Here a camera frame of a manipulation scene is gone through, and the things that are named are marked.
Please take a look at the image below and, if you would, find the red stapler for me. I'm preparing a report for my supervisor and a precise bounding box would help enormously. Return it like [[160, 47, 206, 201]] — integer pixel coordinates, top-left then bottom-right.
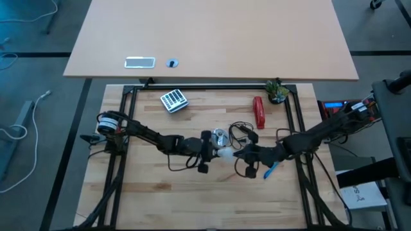
[[252, 96, 267, 130]]

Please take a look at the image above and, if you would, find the white lightbulb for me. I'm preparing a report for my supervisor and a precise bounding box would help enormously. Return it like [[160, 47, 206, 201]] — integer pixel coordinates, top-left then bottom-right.
[[216, 146, 237, 163]]

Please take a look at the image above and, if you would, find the dark grey cart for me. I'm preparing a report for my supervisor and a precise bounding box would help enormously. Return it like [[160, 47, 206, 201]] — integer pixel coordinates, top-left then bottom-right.
[[337, 69, 411, 231]]

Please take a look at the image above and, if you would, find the small potted succulent plant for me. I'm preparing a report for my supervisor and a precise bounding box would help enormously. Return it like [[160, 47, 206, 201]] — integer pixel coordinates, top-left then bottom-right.
[[265, 78, 290, 105]]

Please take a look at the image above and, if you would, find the white paper bag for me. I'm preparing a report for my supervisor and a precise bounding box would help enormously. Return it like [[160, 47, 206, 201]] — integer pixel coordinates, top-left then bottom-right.
[[335, 169, 389, 211]]

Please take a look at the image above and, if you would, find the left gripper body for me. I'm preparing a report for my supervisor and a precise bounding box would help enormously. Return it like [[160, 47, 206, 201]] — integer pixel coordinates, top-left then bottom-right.
[[184, 137, 208, 163]]

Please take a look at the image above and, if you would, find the black clamp device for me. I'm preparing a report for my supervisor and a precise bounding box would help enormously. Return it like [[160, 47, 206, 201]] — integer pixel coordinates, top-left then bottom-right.
[[79, 133, 105, 146]]

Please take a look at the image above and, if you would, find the silver calculator with dark keys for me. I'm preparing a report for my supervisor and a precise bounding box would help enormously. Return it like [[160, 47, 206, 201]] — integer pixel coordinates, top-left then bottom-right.
[[159, 89, 189, 114]]

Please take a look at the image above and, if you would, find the blue pen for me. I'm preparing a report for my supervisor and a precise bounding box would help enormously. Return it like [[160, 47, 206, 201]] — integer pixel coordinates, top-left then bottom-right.
[[263, 161, 280, 180]]

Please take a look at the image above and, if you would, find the grey desk foot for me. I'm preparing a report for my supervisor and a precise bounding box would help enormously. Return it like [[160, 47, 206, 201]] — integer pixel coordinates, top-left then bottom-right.
[[0, 100, 35, 180]]

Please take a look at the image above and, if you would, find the tan desk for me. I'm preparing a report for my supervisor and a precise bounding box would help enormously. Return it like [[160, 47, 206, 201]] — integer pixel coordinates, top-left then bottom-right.
[[63, 0, 360, 81]]

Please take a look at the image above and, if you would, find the black aluminium table frame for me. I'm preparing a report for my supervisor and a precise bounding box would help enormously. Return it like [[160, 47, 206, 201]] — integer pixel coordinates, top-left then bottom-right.
[[73, 83, 353, 231]]

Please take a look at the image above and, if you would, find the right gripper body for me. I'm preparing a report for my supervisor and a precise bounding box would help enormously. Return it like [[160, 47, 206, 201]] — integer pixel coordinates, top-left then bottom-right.
[[250, 144, 285, 167]]

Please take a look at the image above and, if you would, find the chrome lamp socket base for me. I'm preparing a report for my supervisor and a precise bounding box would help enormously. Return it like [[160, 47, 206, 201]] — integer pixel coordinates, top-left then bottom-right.
[[210, 128, 231, 148]]

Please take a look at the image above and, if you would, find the red power supply unit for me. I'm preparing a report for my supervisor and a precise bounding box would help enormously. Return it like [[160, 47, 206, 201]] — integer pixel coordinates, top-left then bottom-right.
[[317, 98, 381, 121]]

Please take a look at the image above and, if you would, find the long white floor cable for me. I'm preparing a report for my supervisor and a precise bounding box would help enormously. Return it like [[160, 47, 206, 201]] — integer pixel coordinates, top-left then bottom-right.
[[0, 89, 52, 195]]

